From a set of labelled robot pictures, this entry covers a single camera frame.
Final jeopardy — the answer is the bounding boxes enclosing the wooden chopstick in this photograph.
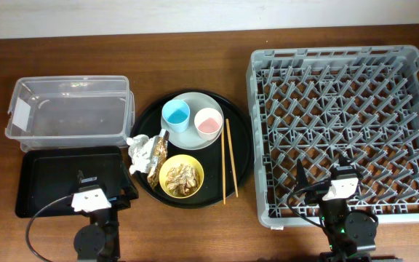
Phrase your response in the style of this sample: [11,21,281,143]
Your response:
[226,119,239,198]
[220,124,226,205]

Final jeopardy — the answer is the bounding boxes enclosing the gold snack wrapper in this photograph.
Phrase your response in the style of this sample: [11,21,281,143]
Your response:
[147,129,169,190]

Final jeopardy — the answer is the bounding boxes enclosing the light blue cup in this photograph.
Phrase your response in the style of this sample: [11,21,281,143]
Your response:
[161,99,190,132]

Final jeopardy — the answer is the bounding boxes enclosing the white tissue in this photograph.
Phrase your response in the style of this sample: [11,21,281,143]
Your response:
[126,135,157,175]

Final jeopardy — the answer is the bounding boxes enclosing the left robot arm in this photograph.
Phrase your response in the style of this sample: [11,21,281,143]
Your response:
[71,163,139,262]

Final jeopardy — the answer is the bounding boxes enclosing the pink cup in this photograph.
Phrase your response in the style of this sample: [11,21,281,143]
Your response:
[194,108,223,140]

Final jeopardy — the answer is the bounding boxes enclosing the grey round plate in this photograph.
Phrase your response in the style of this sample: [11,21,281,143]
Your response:
[161,92,223,150]

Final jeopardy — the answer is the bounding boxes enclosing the yellow bowl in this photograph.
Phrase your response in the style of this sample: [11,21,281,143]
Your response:
[159,154,204,199]

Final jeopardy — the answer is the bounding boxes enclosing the grey dishwasher rack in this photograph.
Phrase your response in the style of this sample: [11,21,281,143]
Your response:
[247,45,419,229]

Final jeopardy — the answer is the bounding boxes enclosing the clear plastic bin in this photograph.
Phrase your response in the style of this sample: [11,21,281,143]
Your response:
[4,76,135,152]

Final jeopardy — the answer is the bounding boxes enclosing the round black serving tray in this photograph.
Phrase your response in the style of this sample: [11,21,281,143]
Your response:
[130,90,254,209]

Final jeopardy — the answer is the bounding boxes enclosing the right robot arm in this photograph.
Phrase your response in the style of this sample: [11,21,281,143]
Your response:
[291,156,379,261]

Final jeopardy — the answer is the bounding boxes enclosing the black rectangular tray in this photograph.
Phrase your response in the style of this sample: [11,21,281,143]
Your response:
[15,146,123,218]

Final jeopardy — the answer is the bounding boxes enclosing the peanut shells and rice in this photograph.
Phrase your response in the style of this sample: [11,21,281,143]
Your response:
[165,164,200,197]

